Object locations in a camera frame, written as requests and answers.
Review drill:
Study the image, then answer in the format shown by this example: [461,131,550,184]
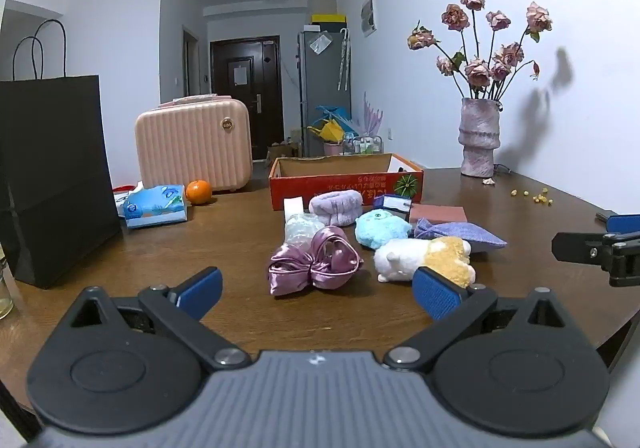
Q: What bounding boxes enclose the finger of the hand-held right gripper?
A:
[552,231,640,287]
[596,211,640,234]

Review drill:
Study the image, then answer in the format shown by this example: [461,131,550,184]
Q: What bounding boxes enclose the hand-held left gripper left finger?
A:
[59,267,252,372]

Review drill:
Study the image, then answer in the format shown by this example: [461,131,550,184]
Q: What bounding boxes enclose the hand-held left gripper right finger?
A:
[382,267,578,372]

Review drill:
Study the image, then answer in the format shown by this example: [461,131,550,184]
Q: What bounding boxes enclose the white and yellow plush toy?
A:
[373,236,477,289]

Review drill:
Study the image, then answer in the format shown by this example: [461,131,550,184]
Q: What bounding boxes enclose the purple linen drawstring pouch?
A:
[413,217,509,255]

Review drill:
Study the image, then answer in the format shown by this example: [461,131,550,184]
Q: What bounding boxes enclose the blue plush toy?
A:
[354,209,413,250]

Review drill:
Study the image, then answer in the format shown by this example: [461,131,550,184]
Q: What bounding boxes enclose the pink satin scrunchie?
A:
[267,225,365,297]

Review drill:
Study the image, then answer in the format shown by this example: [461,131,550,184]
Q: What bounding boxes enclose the pale fluffy hair band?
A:
[308,189,365,227]

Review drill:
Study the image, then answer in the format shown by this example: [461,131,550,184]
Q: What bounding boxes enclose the orange cardboard box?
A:
[268,153,425,212]

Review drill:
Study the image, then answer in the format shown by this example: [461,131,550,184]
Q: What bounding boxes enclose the scattered yellow crumbs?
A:
[509,187,555,205]

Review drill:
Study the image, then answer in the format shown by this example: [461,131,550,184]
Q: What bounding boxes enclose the pink rectangular block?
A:
[409,205,468,227]

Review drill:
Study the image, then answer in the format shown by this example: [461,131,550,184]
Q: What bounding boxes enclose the blue tissue pack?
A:
[121,184,190,229]

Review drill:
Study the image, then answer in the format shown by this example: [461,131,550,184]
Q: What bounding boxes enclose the small blue box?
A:
[372,194,413,224]

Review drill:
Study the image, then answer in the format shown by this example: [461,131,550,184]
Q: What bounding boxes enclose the orange fruit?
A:
[185,179,213,205]

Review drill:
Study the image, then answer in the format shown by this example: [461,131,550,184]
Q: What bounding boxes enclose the clear plastic bag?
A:
[284,213,326,249]

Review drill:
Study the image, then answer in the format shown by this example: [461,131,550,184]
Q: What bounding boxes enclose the pink ribbed suitcase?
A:
[134,96,252,194]

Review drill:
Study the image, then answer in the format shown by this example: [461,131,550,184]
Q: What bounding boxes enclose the pink textured vase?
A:
[458,97,502,178]

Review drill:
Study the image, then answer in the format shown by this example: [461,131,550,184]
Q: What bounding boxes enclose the brown cardboard box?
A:
[266,142,300,160]

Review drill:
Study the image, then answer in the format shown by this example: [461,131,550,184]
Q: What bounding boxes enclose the metal cart with bottles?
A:
[345,134,385,155]

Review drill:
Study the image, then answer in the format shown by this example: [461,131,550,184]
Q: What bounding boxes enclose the pink feather decoration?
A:
[362,91,386,139]

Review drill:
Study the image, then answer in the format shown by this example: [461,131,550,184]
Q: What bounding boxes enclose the dark brown door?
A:
[210,35,285,161]

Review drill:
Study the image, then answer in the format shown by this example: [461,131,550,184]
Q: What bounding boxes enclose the black paper bag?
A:
[0,20,123,290]

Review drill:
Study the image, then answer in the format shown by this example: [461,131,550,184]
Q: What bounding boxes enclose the yellow bag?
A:
[307,121,343,143]

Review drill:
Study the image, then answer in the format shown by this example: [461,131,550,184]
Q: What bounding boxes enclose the glass jar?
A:
[0,255,16,321]

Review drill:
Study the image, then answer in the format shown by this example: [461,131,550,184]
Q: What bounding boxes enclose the dried pink roses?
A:
[406,0,553,102]

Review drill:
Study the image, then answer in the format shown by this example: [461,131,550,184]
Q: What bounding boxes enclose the side room door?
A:
[182,26,201,96]

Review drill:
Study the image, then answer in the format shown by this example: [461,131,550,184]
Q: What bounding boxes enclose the grey refrigerator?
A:
[298,30,352,158]

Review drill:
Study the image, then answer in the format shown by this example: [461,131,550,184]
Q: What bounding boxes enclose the white hanging umbrella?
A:
[337,27,351,92]

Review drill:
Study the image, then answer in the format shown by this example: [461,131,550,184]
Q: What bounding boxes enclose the yellow and black box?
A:
[311,13,347,32]

